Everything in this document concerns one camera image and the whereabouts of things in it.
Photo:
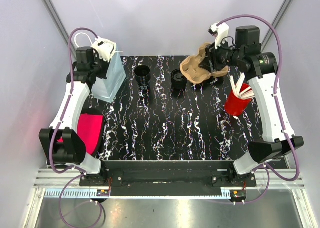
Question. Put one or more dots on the brown cardboard cup carrier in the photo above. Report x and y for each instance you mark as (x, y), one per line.
(193, 67)

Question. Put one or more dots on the light blue paper bag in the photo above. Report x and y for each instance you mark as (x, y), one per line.
(106, 89)

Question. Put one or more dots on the black coffee cup with lid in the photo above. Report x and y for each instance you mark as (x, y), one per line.
(178, 80)

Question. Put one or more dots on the white wrapped straw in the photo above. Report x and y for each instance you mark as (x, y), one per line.
(247, 95)
(233, 83)
(246, 90)
(239, 84)

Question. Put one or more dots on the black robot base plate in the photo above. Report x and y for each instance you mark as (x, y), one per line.
(169, 179)

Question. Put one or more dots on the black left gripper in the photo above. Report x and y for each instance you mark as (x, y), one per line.
(106, 64)

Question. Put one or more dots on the aluminium frame post right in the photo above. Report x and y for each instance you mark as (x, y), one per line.
(276, 21)

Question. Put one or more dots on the pink cloth on black pad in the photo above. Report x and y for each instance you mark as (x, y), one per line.
(90, 129)

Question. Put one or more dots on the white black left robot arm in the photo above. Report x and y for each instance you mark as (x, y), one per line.
(74, 137)

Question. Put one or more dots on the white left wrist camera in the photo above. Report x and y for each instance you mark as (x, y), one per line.
(105, 48)

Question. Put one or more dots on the red plastic cup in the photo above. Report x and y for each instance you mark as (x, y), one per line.
(234, 105)

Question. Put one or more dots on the aluminium frame post left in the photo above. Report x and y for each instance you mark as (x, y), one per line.
(56, 19)

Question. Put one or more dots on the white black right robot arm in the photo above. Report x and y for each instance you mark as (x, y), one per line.
(260, 70)

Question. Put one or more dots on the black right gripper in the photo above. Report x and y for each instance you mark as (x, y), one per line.
(210, 59)

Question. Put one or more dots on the aluminium frame post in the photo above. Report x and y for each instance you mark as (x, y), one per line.
(276, 21)
(56, 19)

